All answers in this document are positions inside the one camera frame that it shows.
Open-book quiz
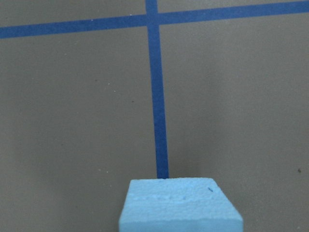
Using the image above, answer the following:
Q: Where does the light blue foam block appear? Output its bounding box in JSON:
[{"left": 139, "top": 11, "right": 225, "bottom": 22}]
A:
[{"left": 118, "top": 177, "right": 243, "bottom": 232}]

